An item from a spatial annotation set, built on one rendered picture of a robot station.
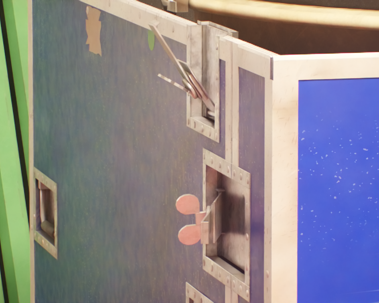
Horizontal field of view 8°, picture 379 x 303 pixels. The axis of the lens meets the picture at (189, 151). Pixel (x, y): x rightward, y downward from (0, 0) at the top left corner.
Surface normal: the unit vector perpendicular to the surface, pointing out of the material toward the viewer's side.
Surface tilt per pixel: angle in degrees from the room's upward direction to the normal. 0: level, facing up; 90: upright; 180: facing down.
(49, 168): 90
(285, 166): 90
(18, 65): 90
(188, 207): 115
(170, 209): 90
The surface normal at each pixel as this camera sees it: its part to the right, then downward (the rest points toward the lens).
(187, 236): 0.12, 0.56
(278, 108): 0.26, 0.15
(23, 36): 0.57, -0.12
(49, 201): -0.97, 0.04
